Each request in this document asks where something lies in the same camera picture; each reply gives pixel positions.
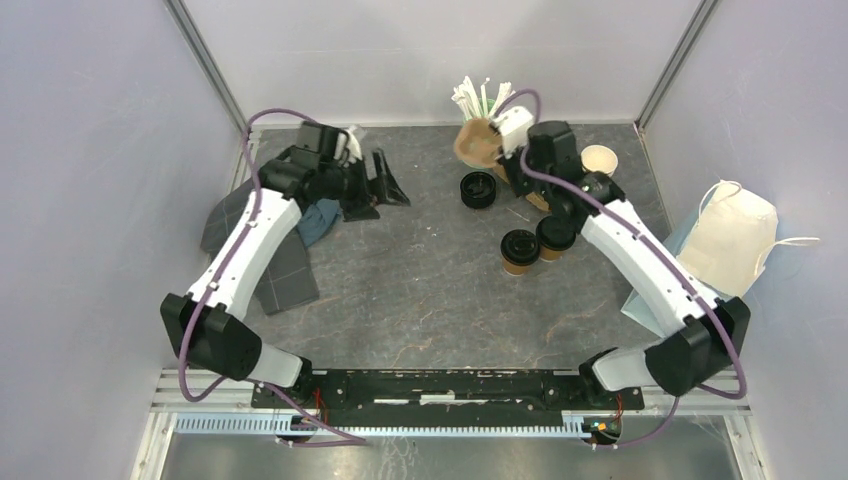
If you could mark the grey checked cloth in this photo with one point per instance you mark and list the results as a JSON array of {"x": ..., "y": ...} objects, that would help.
[{"x": 288, "y": 281}]

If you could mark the aluminium frame post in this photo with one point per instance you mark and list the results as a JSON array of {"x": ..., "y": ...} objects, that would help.
[
  {"x": 203, "y": 55},
  {"x": 700, "y": 18}
]

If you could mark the light blue paper bag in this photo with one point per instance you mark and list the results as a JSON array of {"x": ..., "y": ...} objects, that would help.
[{"x": 726, "y": 241}]

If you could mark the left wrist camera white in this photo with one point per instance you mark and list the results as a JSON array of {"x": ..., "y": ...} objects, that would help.
[{"x": 349, "y": 148}]

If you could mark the stack of black lids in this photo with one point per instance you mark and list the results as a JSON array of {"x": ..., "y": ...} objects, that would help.
[{"x": 478, "y": 190}]

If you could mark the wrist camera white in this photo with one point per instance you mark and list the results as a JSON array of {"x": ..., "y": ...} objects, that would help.
[
  {"x": 512, "y": 126},
  {"x": 349, "y": 148}
]

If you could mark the blue cloth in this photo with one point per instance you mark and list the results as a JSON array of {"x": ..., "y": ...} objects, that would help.
[{"x": 317, "y": 220}]

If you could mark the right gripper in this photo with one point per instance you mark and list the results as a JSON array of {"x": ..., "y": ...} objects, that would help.
[{"x": 508, "y": 165}]

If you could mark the right aluminium frame post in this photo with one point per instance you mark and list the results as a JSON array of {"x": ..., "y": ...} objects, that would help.
[{"x": 700, "y": 18}]

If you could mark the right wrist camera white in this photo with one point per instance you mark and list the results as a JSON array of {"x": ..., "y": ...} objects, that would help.
[{"x": 512, "y": 126}]

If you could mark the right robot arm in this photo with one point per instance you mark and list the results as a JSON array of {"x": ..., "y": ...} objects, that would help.
[{"x": 701, "y": 333}]

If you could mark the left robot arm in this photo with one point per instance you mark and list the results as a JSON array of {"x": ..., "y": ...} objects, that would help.
[{"x": 205, "y": 325}]

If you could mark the left aluminium frame post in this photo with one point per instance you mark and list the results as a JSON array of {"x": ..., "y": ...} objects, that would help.
[{"x": 203, "y": 55}]

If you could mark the stack of paper cups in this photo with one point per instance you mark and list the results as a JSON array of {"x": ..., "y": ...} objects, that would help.
[{"x": 599, "y": 158}]

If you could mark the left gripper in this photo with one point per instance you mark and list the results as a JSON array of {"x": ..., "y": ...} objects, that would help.
[{"x": 389, "y": 190}]

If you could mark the brown paper coffee cup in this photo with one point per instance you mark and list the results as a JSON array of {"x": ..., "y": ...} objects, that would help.
[{"x": 551, "y": 252}]

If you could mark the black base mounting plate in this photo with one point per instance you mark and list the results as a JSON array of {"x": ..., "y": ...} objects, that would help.
[{"x": 457, "y": 397}]

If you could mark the cardboard cup carrier tray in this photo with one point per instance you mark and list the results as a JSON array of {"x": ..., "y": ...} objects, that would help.
[{"x": 478, "y": 145}]

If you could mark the green straw holder cup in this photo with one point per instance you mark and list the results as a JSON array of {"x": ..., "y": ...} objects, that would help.
[{"x": 489, "y": 107}]

